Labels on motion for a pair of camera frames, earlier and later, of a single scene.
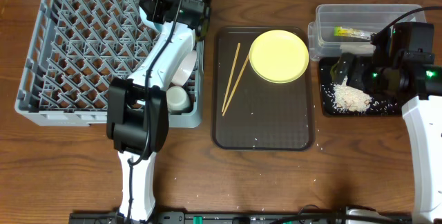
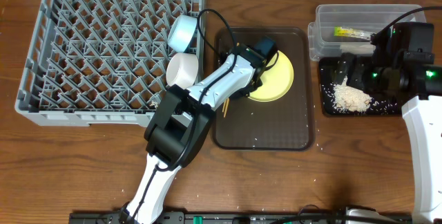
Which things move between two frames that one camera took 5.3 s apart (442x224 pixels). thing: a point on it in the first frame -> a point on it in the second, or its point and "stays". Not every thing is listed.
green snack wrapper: (340, 31) stays
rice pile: (349, 99) stays
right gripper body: (380, 77) stays
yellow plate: (279, 56) -> (276, 81)
